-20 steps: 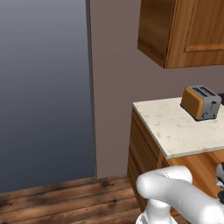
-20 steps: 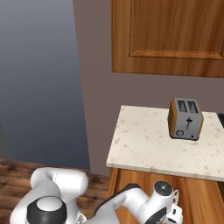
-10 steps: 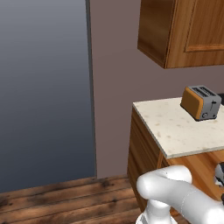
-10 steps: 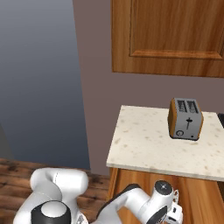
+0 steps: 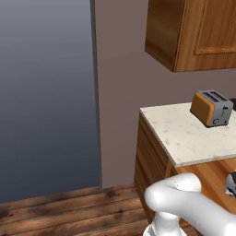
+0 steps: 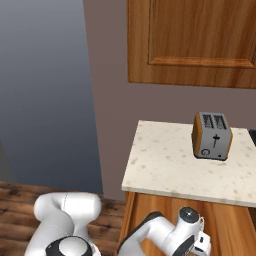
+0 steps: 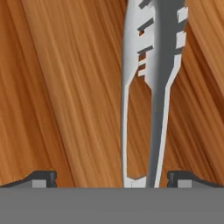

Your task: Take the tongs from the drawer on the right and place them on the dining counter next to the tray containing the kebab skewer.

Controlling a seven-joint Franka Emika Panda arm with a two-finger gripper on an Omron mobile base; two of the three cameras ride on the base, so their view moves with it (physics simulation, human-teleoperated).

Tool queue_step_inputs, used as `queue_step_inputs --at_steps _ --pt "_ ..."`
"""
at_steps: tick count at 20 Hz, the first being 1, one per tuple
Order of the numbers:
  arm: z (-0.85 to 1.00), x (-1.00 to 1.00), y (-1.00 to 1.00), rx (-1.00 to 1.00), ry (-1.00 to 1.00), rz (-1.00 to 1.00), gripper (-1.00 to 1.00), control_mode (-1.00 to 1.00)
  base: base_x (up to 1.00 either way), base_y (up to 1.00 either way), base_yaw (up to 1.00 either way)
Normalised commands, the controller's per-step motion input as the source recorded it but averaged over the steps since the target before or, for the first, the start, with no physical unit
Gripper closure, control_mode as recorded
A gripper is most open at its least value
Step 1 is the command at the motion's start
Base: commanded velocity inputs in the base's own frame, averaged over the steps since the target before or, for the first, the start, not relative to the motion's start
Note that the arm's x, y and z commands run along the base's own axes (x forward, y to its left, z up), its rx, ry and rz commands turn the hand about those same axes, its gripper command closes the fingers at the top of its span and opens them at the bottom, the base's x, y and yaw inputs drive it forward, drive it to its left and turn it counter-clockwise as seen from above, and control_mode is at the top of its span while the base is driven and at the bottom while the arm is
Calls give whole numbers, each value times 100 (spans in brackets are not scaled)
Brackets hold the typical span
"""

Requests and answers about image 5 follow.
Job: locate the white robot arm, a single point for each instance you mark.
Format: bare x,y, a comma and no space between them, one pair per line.
184,199

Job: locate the wooden drawer front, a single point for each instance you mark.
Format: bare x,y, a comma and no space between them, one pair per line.
212,172

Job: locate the wooden base cabinet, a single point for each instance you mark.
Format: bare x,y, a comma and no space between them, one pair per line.
150,166

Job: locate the orange and grey toaster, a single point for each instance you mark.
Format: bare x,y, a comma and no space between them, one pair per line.
212,108

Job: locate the wooden wall cupboard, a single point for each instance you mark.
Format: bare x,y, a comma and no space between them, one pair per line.
159,33

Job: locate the wooden wall cupboard door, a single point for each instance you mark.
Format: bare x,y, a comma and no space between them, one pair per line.
209,30

